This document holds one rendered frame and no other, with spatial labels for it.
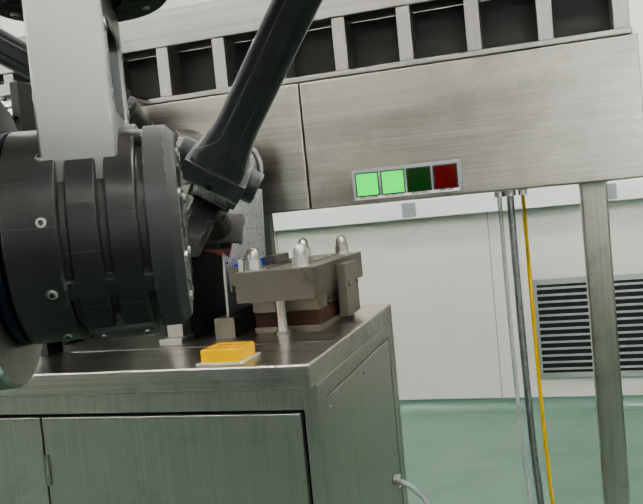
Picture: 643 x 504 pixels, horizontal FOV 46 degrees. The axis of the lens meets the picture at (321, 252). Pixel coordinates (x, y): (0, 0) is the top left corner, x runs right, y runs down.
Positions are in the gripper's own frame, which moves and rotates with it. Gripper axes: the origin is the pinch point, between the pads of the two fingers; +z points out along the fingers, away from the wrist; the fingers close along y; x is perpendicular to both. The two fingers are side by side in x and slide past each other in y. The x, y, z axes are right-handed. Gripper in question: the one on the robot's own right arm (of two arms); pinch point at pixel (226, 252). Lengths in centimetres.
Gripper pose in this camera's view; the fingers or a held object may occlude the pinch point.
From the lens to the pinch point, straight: 154.4
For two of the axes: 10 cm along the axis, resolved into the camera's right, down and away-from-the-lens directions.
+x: 0.4, -8.6, 5.2
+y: 9.9, -0.2, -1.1
